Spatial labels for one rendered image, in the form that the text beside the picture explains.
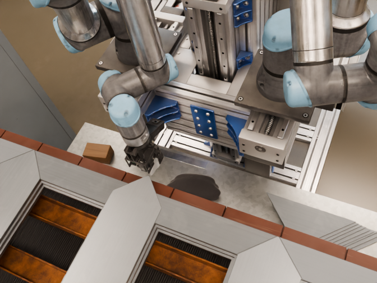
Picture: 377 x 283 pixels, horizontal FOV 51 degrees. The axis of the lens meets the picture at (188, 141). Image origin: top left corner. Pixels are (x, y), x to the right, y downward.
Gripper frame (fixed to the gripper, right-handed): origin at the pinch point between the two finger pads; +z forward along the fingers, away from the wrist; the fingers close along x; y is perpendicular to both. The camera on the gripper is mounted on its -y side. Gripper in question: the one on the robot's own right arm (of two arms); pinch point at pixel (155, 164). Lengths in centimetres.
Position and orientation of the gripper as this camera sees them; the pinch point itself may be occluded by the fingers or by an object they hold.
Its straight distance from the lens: 130.8
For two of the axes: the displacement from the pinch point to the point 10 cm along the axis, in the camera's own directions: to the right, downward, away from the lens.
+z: 1.5, 5.2, 8.4
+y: -4.0, 8.1, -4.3
